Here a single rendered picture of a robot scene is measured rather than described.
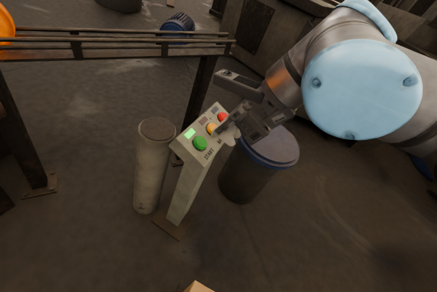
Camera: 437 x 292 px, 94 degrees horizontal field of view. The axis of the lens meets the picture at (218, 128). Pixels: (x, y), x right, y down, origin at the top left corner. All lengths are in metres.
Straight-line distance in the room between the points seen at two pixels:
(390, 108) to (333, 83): 0.05
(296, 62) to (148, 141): 0.48
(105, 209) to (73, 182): 0.21
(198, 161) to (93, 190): 0.72
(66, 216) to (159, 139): 0.61
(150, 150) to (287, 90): 0.47
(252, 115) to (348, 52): 0.24
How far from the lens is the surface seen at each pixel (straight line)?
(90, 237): 1.08
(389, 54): 0.22
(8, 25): 0.74
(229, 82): 0.42
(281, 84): 0.36
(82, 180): 1.20
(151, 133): 0.67
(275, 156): 0.92
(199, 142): 0.55
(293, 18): 2.38
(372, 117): 0.23
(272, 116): 0.41
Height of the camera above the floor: 1.01
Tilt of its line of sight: 40 degrees down
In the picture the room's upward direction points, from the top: 24 degrees clockwise
